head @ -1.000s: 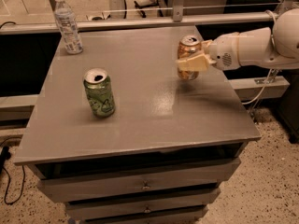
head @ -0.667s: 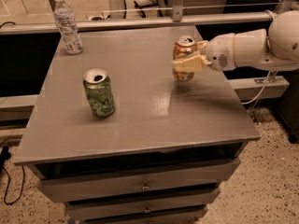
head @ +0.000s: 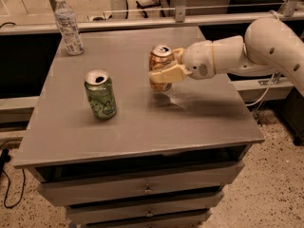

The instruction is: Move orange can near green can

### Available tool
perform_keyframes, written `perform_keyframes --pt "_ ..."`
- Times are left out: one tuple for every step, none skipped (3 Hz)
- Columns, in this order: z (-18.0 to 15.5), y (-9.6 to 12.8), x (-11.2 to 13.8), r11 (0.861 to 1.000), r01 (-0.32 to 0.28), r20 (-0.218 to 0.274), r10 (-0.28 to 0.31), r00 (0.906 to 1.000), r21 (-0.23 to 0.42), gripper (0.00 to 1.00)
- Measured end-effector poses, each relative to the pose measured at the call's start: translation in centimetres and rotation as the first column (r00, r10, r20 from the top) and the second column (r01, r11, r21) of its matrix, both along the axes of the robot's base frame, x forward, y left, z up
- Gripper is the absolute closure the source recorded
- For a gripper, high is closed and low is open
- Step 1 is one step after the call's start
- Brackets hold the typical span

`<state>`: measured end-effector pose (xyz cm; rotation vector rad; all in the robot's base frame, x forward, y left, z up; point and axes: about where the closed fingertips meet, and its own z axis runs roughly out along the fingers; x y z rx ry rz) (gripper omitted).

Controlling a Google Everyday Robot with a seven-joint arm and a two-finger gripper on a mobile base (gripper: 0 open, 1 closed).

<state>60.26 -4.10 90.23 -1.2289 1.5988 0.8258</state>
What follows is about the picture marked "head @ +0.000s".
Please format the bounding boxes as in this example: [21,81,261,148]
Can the orange soda can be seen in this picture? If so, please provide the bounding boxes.
[149,45,174,92]

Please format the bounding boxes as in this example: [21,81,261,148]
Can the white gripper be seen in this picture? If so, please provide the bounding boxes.
[149,41,215,84]

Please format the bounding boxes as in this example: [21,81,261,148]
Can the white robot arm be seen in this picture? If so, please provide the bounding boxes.
[149,17,304,95]

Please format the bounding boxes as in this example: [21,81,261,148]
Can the grey metal railing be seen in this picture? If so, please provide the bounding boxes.
[0,10,304,36]

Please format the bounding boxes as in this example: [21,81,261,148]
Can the black floor cable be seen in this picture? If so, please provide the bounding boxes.
[0,139,27,210]

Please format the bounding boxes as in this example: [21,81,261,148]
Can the white cable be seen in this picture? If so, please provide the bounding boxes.
[245,71,277,107]

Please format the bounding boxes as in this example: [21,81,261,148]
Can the clear plastic water bottle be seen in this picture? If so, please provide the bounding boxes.
[54,0,84,55]

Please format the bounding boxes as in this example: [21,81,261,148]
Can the green soda can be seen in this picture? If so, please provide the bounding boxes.
[85,69,117,120]

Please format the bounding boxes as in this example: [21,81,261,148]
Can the grey drawer cabinet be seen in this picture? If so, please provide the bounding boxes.
[14,27,263,228]

